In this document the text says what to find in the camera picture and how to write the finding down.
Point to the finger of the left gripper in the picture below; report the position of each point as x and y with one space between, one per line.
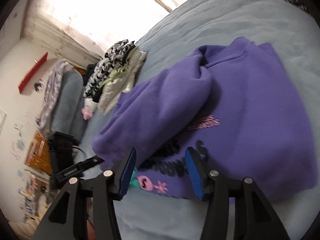
80 166

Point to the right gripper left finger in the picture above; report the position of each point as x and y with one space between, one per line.
66 218

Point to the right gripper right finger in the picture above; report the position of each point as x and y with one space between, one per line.
254 216

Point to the purple zip hoodie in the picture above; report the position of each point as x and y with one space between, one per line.
234 105

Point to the black clothes pile by window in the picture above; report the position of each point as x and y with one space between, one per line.
89 71

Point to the orange wooden headboard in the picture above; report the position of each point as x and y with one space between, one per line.
38 156

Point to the purple floral folded blanket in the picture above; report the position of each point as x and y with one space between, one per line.
51 94

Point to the Hello Kitty plush toy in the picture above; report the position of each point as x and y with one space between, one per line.
89 108

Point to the light green folded garment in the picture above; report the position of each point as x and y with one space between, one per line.
117 76

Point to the black white patterned garment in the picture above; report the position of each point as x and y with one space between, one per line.
112 60

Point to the white puffer jacket folded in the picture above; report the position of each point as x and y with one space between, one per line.
111 92

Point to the floral sheer curtain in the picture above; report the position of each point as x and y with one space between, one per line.
82 30

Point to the grey-blue bed blanket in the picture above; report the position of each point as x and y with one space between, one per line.
295 37

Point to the cartoon wall sticker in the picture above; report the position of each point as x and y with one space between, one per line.
39 86

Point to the red wall shelf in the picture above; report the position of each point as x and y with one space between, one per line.
32 71

